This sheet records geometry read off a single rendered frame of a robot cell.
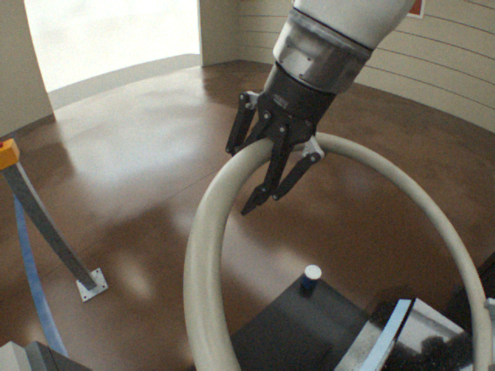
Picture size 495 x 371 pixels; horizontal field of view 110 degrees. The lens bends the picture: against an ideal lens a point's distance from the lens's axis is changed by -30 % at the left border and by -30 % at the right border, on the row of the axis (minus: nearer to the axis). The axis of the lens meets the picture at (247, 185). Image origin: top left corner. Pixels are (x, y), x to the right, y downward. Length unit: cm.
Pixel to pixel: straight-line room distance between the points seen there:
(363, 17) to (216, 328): 26
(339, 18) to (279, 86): 9
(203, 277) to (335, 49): 21
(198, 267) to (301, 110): 17
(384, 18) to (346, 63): 5
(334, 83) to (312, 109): 4
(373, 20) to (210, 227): 22
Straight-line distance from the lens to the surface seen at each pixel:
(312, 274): 151
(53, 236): 150
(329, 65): 23
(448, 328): 83
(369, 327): 78
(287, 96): 25
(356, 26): 22
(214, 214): 21
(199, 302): 18
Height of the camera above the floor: 141
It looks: 38 degrees down
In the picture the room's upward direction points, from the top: straight up
